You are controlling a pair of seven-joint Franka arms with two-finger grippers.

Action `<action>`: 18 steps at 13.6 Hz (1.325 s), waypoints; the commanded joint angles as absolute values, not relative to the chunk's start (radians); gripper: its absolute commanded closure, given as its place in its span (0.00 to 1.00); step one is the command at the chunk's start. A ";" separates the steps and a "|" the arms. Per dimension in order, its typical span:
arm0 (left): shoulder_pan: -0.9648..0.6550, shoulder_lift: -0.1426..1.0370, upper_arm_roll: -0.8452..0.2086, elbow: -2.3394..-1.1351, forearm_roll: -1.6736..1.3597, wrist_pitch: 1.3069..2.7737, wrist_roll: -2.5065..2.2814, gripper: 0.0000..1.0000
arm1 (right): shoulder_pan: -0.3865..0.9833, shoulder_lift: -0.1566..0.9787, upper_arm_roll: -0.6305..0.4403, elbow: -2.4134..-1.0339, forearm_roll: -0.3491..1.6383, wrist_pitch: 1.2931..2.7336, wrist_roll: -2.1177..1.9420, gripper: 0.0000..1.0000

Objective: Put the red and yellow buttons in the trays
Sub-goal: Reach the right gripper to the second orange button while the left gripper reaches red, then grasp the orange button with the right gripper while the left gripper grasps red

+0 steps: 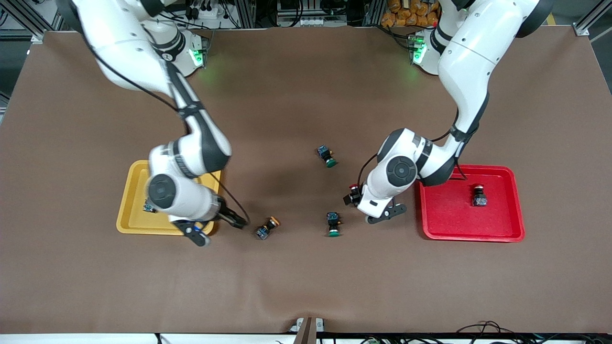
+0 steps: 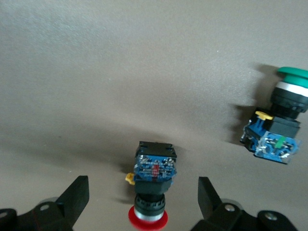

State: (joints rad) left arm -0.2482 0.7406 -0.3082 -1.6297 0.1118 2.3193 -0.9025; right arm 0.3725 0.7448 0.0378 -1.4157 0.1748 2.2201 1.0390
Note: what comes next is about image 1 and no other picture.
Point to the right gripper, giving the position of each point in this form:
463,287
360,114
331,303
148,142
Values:
230,215

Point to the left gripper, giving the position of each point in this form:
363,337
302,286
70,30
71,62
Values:
354,197

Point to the red push button switch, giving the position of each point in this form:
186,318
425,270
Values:
480,198
353,186

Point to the yellow push button switch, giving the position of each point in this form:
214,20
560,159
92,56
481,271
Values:
264,231
149,208

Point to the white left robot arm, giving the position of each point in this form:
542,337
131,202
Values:
471,52

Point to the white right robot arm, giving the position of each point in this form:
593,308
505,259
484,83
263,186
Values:
119,43

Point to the red plastic tray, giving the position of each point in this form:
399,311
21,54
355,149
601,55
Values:
449,215

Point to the yellow plastic tray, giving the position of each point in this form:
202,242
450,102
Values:
131,224

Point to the brown table mat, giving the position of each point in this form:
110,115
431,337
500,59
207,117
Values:
306,95

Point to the pile of orange objects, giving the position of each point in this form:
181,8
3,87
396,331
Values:
406,14

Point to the white power strip with plugs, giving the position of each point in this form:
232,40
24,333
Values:
205,12

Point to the green push button switch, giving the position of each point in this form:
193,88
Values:
333,220
325,154

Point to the grey camera mount clamp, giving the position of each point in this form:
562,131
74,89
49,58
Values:
306,329

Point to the aluminium frame post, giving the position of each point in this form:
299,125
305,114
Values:
36,36
583,29

